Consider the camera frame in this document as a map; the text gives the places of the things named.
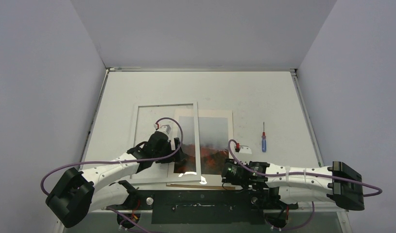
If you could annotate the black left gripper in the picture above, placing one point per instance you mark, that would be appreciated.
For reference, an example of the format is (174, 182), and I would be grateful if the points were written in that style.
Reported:
(180, 158)

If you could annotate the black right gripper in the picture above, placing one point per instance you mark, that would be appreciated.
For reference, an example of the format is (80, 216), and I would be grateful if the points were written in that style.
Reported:
(225, 171)

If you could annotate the white picture frame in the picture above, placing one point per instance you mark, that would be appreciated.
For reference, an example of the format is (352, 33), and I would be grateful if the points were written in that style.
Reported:
(144, 115)

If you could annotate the autumn forest photo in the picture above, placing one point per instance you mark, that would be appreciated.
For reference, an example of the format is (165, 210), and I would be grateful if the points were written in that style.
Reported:
(213, 132)

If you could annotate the blue red screwdriver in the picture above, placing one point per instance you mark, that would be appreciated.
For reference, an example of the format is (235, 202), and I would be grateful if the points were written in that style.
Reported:
(263, 139)

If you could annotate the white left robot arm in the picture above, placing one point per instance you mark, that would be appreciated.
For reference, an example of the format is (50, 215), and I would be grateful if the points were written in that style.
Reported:
(79, 192)

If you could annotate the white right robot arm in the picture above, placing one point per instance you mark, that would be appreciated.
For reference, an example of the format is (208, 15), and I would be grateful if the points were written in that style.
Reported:
(338, 183)

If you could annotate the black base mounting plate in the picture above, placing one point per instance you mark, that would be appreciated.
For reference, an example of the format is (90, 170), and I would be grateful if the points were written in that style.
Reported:
(205, 215)

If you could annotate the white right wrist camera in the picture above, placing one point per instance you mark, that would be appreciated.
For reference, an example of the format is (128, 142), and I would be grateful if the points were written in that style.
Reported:
(243, 153)

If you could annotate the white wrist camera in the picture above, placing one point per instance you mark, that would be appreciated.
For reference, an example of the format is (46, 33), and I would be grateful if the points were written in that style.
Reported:
(243, 153)
(166, 129)

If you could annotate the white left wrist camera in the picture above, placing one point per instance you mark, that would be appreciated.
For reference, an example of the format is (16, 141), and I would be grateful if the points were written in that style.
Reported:
(166, 129)

